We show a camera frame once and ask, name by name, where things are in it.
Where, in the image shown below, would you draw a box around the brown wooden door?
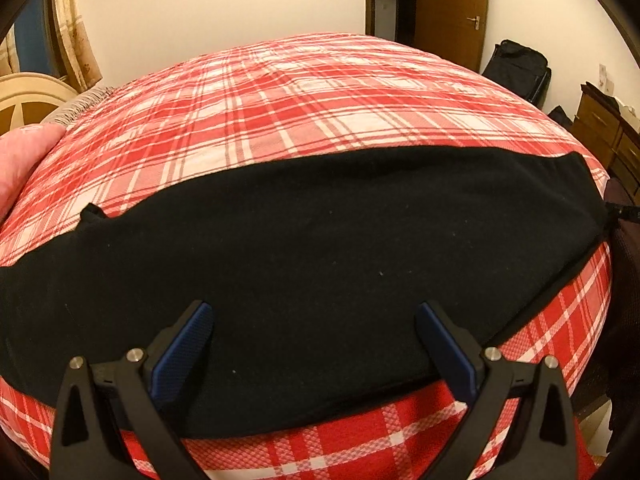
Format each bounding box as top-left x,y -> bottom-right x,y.
415,0 -> 490,75

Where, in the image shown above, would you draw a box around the red plaid bed sheet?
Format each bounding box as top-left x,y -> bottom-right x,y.
0,32 -> 613,480

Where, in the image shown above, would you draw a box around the cream wooden headboard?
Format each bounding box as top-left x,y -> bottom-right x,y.
0,72 -> 80,136

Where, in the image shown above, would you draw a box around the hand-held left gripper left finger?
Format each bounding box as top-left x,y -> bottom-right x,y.
49,300 -> 216,480

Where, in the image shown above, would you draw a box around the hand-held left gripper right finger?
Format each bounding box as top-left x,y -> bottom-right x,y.
414,301 -> 598,480

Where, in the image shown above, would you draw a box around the beige floral curtain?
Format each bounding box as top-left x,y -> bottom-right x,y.
47,0 -> 104,93
0,30 -> 22,79

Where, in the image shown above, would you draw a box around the black pants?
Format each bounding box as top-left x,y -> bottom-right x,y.
0,146 -> 608,442

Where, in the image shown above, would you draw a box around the small black bag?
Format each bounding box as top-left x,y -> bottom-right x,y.
547,105 -> 576,129

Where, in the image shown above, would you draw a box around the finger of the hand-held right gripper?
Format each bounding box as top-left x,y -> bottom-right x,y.
602,200 -> 640,224

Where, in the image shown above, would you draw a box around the grey striped pillow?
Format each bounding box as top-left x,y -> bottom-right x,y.
40,86 -> 116,128

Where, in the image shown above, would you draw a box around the person's dark clothing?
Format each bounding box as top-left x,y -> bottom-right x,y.
597,180 -> 640,456

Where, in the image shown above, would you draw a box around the black suitcase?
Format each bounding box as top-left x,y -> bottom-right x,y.
481,39 -> 552,108

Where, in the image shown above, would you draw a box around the blue window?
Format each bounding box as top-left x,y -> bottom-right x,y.
12,0 -> 55,79

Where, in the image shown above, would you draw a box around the dark wooden door frame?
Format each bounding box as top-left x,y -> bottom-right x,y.
365,0 -> 418,43

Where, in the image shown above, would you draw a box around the brown wooden dresser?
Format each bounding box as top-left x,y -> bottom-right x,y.
570,82 -> 640,181

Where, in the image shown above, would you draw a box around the pink rolled blanket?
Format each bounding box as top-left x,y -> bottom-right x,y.
0,124 -> 67,221

